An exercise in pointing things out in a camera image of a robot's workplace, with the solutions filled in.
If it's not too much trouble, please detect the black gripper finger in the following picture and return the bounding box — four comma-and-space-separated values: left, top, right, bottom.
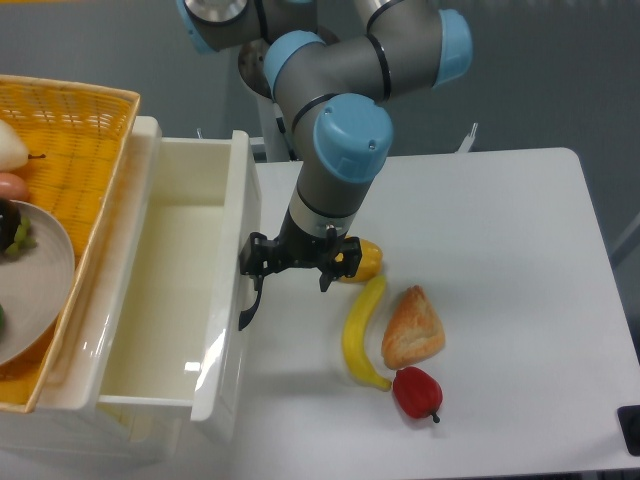
239, 232, 278, 291
318, 238, 362, 292

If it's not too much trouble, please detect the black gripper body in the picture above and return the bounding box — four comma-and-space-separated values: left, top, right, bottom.
275, 214, 345, 271

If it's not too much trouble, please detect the white drawer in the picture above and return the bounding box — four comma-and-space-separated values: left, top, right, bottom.
97, 129, 265, 443

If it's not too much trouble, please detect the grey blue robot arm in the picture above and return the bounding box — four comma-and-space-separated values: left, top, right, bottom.
177, 1, 473, 289

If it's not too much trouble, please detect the white drawer cabinet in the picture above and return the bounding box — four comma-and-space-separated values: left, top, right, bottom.
1, 116, 180, 463

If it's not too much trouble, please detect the yellow bell pepper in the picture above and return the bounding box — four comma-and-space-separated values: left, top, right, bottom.
339, 238, 383, 283

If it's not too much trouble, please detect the yellow banana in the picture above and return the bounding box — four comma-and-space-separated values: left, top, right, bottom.
341, 275, 391, 392

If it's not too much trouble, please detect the triangular pastry bread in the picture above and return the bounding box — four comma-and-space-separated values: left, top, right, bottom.
381, 285, 446, 370

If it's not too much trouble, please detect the red bell pepper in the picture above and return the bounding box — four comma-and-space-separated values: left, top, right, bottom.
392, 366, 443, 423

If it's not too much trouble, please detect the yellow woven basket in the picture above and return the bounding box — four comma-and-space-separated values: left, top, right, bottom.
1, 75, 141, 414

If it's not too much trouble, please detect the grey round plate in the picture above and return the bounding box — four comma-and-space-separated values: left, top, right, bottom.
1, 201, 75, 364

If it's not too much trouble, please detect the green grape bunch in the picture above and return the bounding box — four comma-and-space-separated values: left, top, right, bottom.
2, 217, 37, 258

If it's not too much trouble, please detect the dark purple eggplant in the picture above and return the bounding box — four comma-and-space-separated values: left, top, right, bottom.
0, 198, 22, 252

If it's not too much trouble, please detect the pink sausage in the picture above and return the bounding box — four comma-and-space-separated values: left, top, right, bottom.
0, 172, 30, 201

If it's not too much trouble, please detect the white pear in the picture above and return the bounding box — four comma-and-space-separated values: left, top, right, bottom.
0, 121, 46, 172

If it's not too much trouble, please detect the black corner device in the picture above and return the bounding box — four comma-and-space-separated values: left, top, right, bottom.
617, 405, 640, 457

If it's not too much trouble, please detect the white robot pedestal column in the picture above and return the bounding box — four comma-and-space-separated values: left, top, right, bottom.
237, 39, 301, 163

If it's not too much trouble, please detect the white metal base frame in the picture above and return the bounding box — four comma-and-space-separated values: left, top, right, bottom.
195, 122, 480, 163

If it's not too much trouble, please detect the black pedestal cable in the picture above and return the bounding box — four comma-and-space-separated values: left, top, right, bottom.
273, 102, 296, 161

